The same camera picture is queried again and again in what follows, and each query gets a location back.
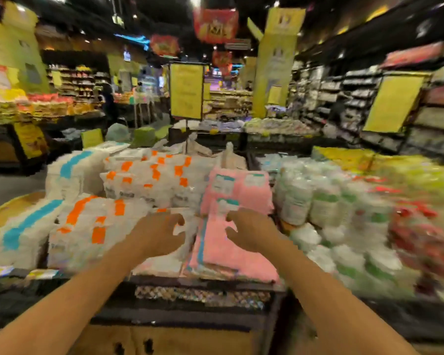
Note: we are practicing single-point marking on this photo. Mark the pink cloth packet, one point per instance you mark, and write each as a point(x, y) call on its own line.
point(222, 188)
point(255, 190)
point(225, 255)

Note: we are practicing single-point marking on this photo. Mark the pile of white green-labelled packets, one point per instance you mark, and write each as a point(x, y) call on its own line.
point(325, 210)

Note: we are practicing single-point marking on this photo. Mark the person's right forearm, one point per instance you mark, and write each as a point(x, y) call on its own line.
point(329, 303)

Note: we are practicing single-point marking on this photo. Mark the white packet with blue stripe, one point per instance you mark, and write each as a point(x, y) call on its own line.
point(72, 173)
point(18, 232)

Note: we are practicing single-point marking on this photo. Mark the row of patterned goods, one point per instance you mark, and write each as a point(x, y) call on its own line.
point(203, 296)

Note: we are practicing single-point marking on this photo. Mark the green folded item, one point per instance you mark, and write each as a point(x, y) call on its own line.
point(143, 137)

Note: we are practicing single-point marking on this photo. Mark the yellow sign on shelf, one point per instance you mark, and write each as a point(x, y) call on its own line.
point(394, 103)

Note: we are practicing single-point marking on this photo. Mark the person's left hand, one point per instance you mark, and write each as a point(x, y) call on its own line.
point(151, 234)

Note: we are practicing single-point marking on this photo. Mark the pile of yellow packets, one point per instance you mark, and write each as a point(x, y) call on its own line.
point(392, 166)

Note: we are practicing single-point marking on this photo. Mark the yellow hanging banner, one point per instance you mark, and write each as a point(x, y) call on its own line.
point(277, 59)

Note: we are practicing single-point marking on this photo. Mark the display of orange yellow goods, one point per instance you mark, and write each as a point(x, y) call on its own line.
point(40, 105)

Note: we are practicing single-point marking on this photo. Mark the yellow poster on black stand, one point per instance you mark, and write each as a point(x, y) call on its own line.
point(30, 140)

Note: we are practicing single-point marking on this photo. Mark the person's left fingers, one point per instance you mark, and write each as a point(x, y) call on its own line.
point(174, 222)

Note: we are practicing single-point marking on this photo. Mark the dark display table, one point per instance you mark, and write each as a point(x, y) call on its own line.
point(192, 321)

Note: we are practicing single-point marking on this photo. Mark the person's right fingers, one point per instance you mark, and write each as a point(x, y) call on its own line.
point(235, 227)

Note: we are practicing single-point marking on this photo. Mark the pale teal folded item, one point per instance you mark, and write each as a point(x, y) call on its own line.
point(117, 133)

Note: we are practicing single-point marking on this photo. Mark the person's right hand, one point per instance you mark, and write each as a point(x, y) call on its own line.
point(253, 229)

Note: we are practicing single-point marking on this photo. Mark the small red hanging decoration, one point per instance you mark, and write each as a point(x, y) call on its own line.
point(222, 62)

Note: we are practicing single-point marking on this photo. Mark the large red hanging decoration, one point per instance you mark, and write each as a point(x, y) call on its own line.
point(215, 25)

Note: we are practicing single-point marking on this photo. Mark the pile of white orange-labelled packets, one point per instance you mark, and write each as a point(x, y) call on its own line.
point(140, 184)

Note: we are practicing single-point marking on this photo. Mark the small yellow price sign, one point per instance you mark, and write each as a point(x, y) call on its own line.
point(92, 138)

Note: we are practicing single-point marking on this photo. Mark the dark store shelving with goods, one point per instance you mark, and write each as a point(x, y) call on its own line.
point(355, 99)

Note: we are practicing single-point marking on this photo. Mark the pile of red packets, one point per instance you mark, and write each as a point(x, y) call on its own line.
point(425, 240)

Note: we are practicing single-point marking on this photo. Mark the yellow sign on black stand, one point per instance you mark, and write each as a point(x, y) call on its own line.
point(187, 90)

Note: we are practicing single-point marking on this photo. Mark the background shelf with goods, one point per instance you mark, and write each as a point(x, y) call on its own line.
point(77, 81)

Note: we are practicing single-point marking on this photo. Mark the person's left forearm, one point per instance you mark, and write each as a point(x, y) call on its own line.
point(59, 310)

